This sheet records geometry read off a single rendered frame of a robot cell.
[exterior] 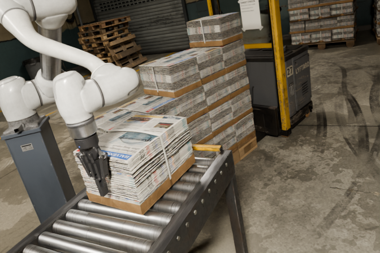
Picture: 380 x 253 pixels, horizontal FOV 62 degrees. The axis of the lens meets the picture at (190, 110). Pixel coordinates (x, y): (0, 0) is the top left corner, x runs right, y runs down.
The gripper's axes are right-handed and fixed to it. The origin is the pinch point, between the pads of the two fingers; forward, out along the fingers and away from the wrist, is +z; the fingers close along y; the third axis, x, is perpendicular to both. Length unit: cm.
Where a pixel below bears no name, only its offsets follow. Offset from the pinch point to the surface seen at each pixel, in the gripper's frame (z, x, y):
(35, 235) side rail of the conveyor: 13.1, 15.9, 23.1
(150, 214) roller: 13.1, -4.3, -14.4
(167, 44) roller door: 70, -767, 436
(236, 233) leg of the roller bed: 57, -48, -26
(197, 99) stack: 19, -138, 30
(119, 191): 4.4, -3.9, -3.4
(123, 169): -6.4, -2.5, -9.9
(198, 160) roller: 13.4, -42.8, -15.8
